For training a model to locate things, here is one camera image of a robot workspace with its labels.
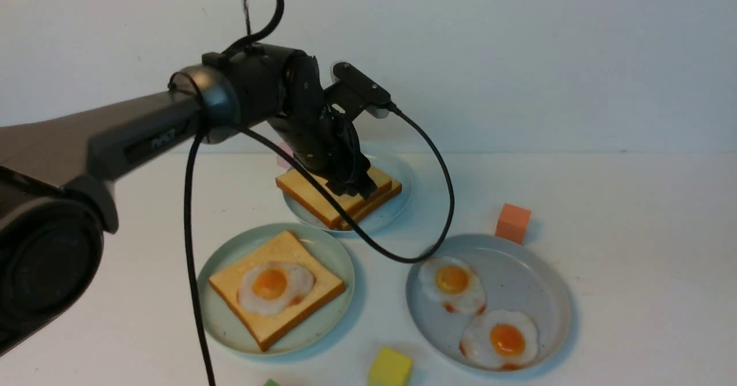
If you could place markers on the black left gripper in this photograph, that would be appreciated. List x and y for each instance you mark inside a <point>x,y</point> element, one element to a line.
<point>326,145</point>

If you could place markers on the toast slice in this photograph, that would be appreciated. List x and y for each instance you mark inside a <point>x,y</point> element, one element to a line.
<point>293,184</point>
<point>379,212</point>
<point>285,246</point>

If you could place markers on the fried egg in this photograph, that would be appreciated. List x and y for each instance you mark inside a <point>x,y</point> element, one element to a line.
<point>500,340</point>
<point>453,284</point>
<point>272,287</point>

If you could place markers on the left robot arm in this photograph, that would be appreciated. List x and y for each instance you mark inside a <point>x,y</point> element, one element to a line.
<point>58,175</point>

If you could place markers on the light blue bread plate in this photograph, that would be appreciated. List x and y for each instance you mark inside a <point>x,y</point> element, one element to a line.
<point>393,176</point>

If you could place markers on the green empty plate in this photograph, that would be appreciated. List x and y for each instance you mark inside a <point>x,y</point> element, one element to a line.
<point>223,326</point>

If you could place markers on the orange cube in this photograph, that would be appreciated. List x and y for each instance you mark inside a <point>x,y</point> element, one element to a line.
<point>512,223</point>

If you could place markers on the grey egg plate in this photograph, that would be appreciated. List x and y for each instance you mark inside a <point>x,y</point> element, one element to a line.
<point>514,279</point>

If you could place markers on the yellow cube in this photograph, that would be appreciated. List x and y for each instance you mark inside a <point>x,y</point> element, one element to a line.
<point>391,368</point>

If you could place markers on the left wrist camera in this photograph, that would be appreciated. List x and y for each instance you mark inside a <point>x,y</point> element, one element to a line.
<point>355,93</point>

